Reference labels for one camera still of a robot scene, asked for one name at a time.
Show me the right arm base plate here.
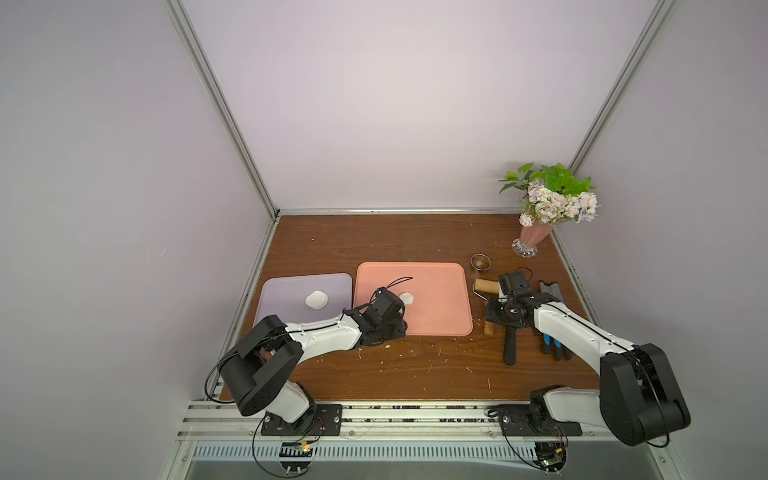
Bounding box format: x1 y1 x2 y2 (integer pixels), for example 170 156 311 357
487 402 583 437

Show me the black handled metal scraper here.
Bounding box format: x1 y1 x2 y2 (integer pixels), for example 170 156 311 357
503 327 518 366

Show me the large dough ball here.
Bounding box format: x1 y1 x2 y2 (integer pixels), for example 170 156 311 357
305 290 329 310

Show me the wooden rolling pin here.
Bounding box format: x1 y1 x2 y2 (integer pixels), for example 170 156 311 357
472 278 500 337

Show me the artificial flower bouquet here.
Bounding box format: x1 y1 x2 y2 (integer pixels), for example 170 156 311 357
499 163 599 227

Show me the pink glass vase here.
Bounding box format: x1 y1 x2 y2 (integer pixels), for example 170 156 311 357
512 222 554 258

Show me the blue work glove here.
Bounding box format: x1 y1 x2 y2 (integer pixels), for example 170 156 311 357
539 281 573 361

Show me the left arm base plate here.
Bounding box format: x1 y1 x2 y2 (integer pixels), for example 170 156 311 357
260 404 343 437

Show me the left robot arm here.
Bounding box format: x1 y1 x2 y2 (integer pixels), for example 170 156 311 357
215 287 408 423

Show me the aluminium frame rail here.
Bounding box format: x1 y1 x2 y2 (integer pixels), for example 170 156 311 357
175 400 670 444

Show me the pink silicone mat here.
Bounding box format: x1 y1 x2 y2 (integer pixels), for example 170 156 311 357
354 262 473 337

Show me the purple silicone mat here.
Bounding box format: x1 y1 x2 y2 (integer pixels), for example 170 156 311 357
253 273 353 326

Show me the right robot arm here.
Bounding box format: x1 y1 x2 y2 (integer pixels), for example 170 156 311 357
485 294 691 446

